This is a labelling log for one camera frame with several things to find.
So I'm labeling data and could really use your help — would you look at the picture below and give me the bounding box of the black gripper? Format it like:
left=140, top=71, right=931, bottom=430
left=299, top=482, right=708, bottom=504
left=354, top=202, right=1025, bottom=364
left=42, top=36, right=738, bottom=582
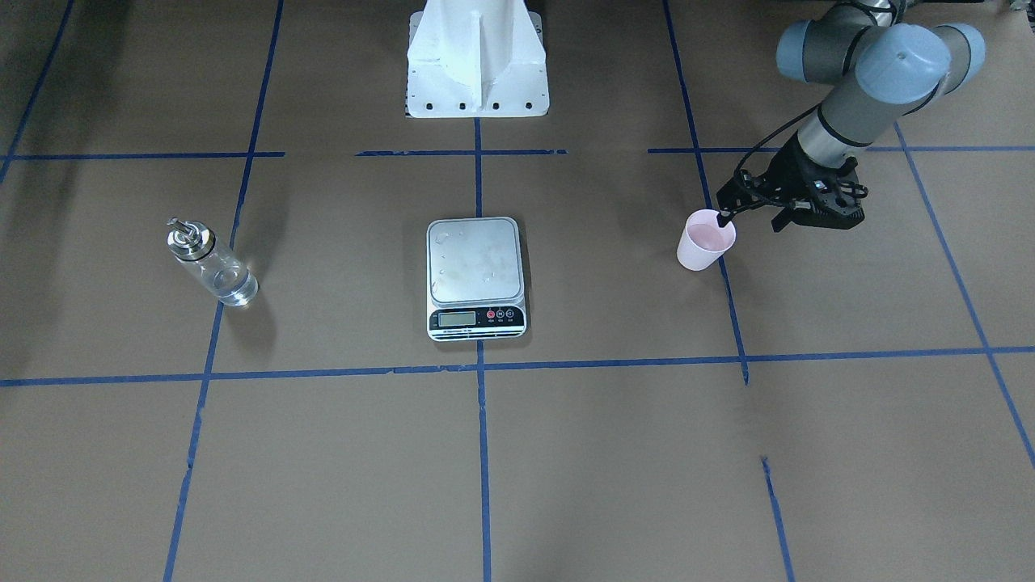
left=716, top=137, right=868, bottom=233

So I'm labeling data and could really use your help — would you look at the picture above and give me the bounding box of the pink plastic cup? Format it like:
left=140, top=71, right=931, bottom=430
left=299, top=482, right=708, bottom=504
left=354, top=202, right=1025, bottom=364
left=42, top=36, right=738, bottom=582
left=676, top=209, right=737, bottom=272

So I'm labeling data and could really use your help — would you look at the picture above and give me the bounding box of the glass sauce bottle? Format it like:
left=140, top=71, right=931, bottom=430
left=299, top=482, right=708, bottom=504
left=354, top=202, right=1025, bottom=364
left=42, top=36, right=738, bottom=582
left=167, top=217, right=259, bottom=308

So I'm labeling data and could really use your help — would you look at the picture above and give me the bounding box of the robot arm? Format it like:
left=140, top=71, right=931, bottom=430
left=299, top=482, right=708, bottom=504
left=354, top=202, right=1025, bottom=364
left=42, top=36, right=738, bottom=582
left=715, top=1, right=987, bottom=232

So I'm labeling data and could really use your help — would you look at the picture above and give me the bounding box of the digital kitchen scale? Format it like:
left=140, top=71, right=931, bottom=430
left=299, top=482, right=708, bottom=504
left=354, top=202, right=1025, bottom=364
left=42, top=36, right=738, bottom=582
left=426, top=217, right=528, bottom=342

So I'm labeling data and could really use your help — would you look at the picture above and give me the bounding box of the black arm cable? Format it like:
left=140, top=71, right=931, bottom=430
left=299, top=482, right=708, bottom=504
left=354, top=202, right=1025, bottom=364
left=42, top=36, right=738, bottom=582
left=734, top=103, right=826, bottom=183

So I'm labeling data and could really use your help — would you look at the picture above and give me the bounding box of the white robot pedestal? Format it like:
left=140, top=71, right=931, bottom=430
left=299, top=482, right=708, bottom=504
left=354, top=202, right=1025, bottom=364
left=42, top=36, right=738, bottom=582
left=404, top=1, right=551, bottom=119

